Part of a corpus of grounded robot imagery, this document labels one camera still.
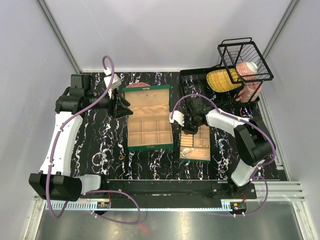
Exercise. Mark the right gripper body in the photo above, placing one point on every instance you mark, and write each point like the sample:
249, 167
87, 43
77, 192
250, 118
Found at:
191, 124

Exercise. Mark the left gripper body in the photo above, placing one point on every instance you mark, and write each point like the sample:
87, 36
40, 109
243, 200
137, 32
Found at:
113, 108

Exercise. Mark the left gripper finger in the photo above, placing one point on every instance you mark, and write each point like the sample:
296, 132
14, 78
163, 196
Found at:
123, 111
122, 101

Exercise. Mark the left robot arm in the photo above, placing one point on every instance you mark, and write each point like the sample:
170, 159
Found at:
54, 178

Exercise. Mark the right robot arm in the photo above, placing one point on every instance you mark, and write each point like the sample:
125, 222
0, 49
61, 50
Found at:
254, 143

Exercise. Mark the green jewelry tray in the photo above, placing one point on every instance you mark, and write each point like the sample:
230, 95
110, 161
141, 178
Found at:
196, 147

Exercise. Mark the green jewelry box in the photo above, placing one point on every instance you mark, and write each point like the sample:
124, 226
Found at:
149, 128

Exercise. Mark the pink dotted dish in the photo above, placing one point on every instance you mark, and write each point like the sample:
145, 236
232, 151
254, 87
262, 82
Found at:
136, 85

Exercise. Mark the yellow woven plate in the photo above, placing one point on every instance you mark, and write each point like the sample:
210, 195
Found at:
220, 82

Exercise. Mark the black dish rack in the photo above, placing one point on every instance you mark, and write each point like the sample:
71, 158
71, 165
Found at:
236, 81

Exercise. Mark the pink patterned cup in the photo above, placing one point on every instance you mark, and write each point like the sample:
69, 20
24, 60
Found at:
249, 93

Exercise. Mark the pink patterned bowl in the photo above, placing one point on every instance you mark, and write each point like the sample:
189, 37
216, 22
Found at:
247, 70

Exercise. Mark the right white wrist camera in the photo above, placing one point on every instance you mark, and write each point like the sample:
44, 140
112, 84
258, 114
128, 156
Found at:
177, 116

